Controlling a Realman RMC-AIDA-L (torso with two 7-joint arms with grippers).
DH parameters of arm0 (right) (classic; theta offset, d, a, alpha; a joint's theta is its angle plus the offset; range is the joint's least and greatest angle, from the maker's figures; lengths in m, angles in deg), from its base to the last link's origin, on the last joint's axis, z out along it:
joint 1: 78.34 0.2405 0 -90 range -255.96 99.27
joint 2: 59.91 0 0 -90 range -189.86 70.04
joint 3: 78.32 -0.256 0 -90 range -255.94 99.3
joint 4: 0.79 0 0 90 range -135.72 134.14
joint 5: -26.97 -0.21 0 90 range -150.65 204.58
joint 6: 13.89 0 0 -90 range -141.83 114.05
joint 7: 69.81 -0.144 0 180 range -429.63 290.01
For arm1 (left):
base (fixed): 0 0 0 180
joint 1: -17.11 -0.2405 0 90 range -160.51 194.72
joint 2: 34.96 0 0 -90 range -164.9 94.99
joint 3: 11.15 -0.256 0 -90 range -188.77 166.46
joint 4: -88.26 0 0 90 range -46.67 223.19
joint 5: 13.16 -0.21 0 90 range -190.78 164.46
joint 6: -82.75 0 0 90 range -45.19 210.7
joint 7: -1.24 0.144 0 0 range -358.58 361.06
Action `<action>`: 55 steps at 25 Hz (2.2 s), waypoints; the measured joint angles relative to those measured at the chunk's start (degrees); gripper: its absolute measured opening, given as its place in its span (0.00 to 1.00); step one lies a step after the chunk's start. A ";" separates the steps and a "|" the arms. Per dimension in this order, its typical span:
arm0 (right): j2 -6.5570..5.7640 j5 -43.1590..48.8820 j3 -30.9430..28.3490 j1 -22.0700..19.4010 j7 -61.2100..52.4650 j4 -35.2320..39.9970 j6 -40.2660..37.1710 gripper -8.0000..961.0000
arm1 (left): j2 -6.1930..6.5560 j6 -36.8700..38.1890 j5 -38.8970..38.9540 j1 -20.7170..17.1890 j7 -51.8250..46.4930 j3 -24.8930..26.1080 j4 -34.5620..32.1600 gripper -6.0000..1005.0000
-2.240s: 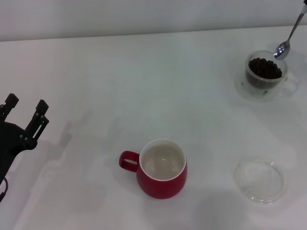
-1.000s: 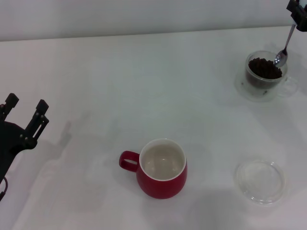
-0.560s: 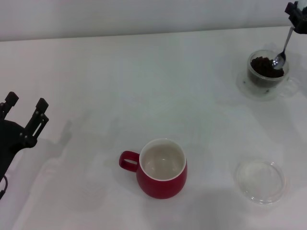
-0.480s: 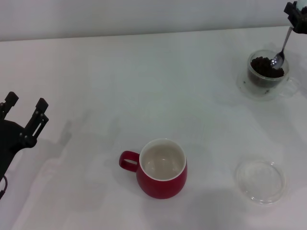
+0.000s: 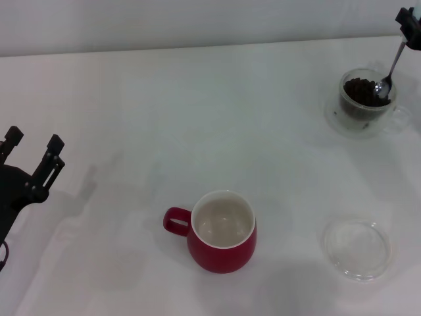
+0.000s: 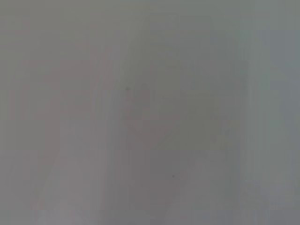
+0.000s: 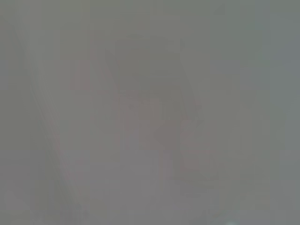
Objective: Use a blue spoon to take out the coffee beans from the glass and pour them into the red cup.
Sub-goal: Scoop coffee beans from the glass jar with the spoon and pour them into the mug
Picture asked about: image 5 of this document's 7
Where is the blue handled metal spoon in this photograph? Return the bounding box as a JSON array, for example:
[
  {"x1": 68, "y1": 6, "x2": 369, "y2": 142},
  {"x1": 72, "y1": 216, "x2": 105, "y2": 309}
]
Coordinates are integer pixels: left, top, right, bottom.
[{"x1": 374, "y1": 5, "x2": 421, "y2": 99}]

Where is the clear shallow glass dish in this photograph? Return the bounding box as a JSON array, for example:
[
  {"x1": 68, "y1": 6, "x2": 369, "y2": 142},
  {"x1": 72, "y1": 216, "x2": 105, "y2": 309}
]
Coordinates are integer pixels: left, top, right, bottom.
[{"x1": 322, "y1": 215, "x2": 394, "y2": 283}]

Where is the clear glass saucer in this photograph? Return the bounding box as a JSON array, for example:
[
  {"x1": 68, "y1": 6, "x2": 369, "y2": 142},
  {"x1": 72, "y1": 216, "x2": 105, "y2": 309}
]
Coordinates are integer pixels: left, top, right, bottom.
[{"x1": 324, "y1": 97, "x2": 397, "y2": 139}]

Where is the clear glass cup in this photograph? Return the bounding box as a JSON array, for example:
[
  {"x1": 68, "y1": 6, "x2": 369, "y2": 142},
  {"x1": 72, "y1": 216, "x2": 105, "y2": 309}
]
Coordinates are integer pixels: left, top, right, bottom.
[{"x1": 339, "y1": 68, "x2": 412, "y2": 132}]

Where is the coffee bean pile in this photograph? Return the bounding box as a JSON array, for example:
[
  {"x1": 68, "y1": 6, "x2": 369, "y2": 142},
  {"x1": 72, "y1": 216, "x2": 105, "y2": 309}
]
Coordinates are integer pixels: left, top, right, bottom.
[{"x1": 343, "y1": 78, "x2": 392, "y2": 107}]

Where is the red ceramic mug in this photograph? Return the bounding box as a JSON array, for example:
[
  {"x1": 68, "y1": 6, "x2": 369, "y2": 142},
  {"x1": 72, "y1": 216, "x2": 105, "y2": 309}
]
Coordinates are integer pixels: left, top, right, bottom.
[{"x1": 162, "y1": 190, "x2": 258, "y2": 274}]

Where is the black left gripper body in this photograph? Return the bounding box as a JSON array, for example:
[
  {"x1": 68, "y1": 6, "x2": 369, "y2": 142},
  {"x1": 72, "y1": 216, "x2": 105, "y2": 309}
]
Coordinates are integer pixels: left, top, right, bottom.
[{"x1": 0, "y1": 164, "x2": 50, "y2": 244}]

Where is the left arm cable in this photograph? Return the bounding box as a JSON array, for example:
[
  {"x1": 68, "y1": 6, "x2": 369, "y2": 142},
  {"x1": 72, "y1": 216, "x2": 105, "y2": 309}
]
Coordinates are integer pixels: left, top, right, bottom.
[{"x1": 0, "y1": 242, "x2": 10, "y2": 271}]

